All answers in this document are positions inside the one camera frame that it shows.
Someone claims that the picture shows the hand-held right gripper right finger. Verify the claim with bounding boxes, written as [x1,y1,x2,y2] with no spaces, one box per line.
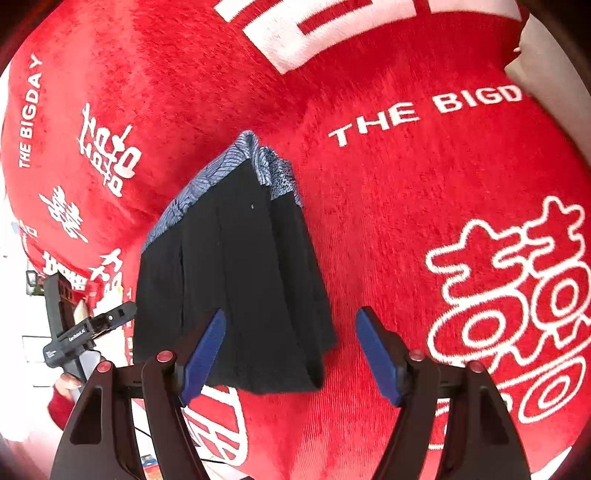
[355,306,532,480]

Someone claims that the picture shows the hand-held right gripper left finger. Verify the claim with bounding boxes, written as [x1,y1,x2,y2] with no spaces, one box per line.
[50,308,228,480]

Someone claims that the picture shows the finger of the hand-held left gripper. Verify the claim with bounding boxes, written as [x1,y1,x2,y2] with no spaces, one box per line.
[89,301,138,340]

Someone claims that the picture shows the black pants with blue waistband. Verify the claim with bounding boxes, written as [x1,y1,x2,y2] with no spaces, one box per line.
[133,130,339,396]

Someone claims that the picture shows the person's left forearm red sleeve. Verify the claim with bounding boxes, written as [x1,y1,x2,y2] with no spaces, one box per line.
[47,387,78,433]

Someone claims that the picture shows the person's left hand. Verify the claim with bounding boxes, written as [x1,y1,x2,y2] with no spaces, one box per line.
[54,371,88,403]

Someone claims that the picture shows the red printed blanket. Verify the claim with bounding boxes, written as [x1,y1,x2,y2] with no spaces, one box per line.
[0,0,591,480]

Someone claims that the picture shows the white pillow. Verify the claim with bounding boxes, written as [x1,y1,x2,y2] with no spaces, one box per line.
[504,13,591,155]

